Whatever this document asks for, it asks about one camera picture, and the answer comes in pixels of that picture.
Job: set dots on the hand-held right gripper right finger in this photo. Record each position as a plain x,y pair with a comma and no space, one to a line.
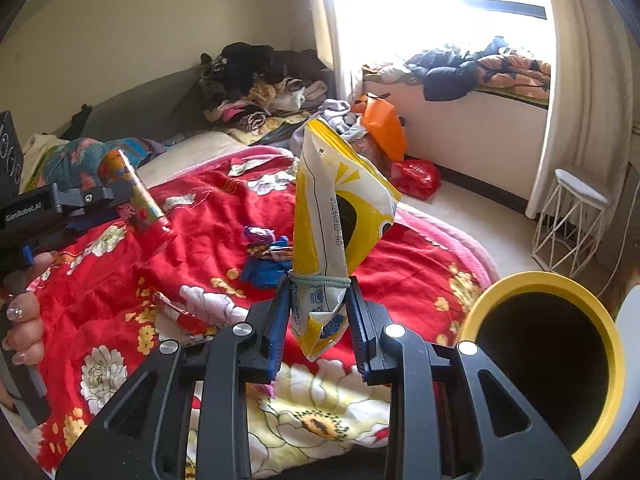
357,320

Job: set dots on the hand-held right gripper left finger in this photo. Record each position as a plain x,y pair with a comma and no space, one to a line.
280,320

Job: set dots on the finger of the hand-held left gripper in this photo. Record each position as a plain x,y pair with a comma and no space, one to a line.
90,220
85,196

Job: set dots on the colourful candy tube wrapper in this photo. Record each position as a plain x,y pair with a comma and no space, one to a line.
135,195

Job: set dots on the purple snack wrapper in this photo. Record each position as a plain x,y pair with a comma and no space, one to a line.
260,235

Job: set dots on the yellow white snack bag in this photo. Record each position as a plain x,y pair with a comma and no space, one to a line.
325,200

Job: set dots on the yellow rimmed black bin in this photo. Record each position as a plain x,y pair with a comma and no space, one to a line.
540,360

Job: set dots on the person's left hand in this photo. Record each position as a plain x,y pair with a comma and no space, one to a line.
25,330

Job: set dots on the teal floral quilt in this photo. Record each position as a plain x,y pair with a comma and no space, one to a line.
75,160

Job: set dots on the blue wrapper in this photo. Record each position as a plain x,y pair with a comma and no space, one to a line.
265,270

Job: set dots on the cream cloth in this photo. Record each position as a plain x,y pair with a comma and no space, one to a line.
42,147

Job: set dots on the black cloth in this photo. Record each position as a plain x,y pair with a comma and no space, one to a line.
82,120

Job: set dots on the red floral blanket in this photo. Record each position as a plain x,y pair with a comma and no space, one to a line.
210,240

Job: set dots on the grey bed headboard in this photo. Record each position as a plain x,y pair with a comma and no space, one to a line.
140,105

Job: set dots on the beige bed mattress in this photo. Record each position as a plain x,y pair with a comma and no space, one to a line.
200,152

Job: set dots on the red plastic bag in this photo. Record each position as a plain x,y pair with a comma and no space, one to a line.
415,177

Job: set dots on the pink floral bag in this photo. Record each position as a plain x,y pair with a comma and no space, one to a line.
367,152

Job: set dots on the orange bag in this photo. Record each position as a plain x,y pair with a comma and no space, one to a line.
382,125

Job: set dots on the grey white garment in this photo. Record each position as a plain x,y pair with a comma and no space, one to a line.
332,110

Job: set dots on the pile of clothes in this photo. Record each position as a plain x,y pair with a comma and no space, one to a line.
250,60

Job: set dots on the white window seat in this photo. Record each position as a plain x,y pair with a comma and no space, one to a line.
475,135

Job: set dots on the dark jackets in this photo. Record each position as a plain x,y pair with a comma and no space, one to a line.
445,77

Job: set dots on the white petal chair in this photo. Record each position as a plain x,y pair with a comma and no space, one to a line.
631,325

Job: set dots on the orange patterned blanket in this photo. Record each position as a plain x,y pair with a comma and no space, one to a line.
515,75

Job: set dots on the cream curtain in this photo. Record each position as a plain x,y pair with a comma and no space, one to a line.
575,85
330,20

